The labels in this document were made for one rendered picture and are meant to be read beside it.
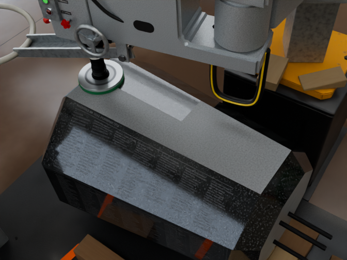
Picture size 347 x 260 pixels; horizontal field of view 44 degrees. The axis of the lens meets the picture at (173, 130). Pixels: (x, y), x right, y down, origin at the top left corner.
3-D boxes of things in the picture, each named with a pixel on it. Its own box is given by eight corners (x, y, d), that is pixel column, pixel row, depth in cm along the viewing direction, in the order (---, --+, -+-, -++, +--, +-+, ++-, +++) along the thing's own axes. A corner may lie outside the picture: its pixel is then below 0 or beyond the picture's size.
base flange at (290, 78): (278, 18, 250) (279, 11, 246) (362, 46, 231) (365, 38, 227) (237, 67, 225) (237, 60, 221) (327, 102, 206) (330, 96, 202)
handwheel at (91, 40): (122, 47, 173) (116, 15, 162) (110, 62, 168) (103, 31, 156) (89, 39, 178) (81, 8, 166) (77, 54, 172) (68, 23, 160)
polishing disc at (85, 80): (130, 67, 208) (130, 65, 207) (109, 97, 196) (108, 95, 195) (93, 57, 214) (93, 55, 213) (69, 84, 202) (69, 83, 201)
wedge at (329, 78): (337, 72, 213) (340, 65, 209) (344, 87, 206) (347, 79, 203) (297, 77, 212) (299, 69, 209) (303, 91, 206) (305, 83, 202)
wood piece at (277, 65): (268, 60, 221) (269, 53, 217) (287, 65, 218) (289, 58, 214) (255, 85, 210) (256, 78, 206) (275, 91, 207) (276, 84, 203)
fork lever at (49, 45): (150, 35, 186) (146, 26, 183) (130, 64, 175) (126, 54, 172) (36, 37, 219) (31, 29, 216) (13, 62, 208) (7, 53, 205)
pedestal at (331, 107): (258, 93, 314) (271, 6, 257) (347, 130, 288) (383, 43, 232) (212, 155, 281) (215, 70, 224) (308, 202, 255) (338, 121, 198)
